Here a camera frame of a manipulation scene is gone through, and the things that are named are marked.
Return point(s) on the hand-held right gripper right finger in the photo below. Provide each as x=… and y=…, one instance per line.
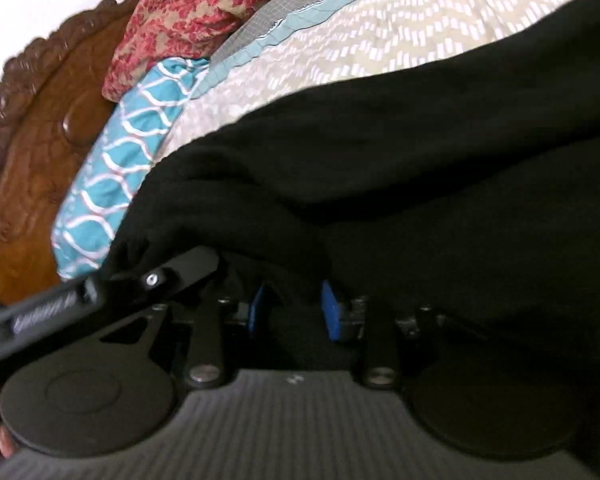
x=331, y=310

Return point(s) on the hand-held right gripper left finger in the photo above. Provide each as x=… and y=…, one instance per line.
x=257, y=310

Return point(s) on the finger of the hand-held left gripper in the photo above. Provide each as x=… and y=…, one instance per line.
x=180, y=275

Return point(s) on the black pants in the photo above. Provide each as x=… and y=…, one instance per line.
x=380, y=160

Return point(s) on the teal patterned pillow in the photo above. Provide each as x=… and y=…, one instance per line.
x=125, y=145

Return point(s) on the carved wooden headboard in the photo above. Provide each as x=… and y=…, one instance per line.
x=40, y=160

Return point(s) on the red patterned pillow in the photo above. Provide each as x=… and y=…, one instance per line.
x=190, y=15

